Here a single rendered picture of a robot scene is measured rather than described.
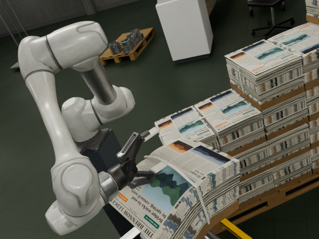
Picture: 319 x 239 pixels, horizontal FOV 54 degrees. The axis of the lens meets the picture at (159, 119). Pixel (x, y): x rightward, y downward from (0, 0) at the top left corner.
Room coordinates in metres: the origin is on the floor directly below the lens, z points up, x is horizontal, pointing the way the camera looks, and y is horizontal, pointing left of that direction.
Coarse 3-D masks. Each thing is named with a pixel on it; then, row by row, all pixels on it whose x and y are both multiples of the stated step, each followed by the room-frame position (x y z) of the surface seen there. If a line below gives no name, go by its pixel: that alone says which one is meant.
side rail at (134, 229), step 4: (132, 228) 1.01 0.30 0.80; (136, 228) 1.00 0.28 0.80; (128, 232) 1.00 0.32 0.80; (132, 232) 0.99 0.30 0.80; (136, 232) 0.98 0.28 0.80; (140, 232) 0.98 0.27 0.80; (124, 236) 0.99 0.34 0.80; (128, 236) 0.98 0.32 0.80; (132, 236) 0.97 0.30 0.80; (136, 236) 0.97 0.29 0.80
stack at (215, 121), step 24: (216, 96) 1.78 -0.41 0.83; (240, 96) 1.67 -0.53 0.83; (312, 96) 1.47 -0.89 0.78; (168, 120) 1.72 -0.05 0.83; (192, 120) 1.62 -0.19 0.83; (216, 120) 1.52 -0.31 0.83; (240, 120) 1.44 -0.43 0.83; (264, 120) 1.45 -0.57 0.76; (288, 120) 1.46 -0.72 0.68; (312, 120) 1.47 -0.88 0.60; (216, 144) 1.42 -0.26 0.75; (240, 144) 1.43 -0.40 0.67; (264, 144) 1.44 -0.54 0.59; (288, 144) 1.45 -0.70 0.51; (240, 168) 1.42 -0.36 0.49; (288, 168) 1.45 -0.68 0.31; (312, 168) 1.47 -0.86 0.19; (240, 192) 1.43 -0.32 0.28
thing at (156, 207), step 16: (128, 192) 0.86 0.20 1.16; (144, 192) 0.82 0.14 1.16; (160, 192) 0.78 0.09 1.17; (176, 192) 0.75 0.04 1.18; (128, 208) 0.80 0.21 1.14; (144, 208) 0.76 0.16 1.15; (160, 208) 0.73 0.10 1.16; (176, 208) 0.69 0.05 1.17; (192, 208) 0.72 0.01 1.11; (144, 224) 0.71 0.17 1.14; (160, 224) 0.68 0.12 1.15; (176, 224) 0.68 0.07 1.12; (192, 224) 0.71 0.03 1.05
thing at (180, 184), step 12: (144, 168) 0.92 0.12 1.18; (168, 168) 0.87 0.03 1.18; (180, 168) 0.85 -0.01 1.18; (168, 180) 0.81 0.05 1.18; (180, 180) 0.79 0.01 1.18; (192, 180) 0.77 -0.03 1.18; (204, 180) 0.75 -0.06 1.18; (180, 192) 0.74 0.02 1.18; (192, 192) 0.73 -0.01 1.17; (204, 192) 0.75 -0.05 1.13; (192, 204) 0.72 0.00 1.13; (204, 204) 0.74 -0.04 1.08; (204, 216) 0.74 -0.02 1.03
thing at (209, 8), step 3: (207, 0) 6.22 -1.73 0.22; (210, 0) 6.15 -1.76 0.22; (213, 0) 6.07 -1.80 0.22; (216, 0) 5.99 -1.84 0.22; (207, 3) 6.03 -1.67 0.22; (210, 3) 5.97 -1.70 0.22; (213, 3) 5.90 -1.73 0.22; (207, 6) 5.86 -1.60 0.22; (210, 6) 5.79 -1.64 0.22; (213, 6) 5.73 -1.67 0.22; (207, 9) 5.67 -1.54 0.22; (210, 9) 5.60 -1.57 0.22; (210, 12) 5.45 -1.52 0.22
